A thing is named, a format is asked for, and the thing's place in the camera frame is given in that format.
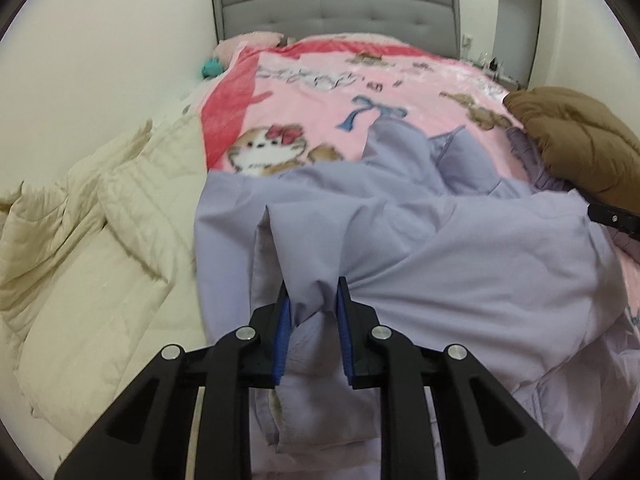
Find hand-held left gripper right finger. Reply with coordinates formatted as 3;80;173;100
336;276;582;480

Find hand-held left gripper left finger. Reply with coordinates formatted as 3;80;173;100
54;280;292;480

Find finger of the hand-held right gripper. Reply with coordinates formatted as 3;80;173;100
587;201;640;242

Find lavender padded jacket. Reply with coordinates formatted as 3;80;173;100
194;120;632;480

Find purple ruffled cloth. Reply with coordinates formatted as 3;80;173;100
505;127;571;193

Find bedside table clutter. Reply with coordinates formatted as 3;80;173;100
462;35;521;86

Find cream quilted comforter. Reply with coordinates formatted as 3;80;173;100
0;105;221;461

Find pink printed blanket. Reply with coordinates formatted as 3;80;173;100
200;35;640;361

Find pink fluffy pillow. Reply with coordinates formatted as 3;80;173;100
215;31;287;68

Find grey upholstered headboard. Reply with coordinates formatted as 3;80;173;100
211;0;461;58

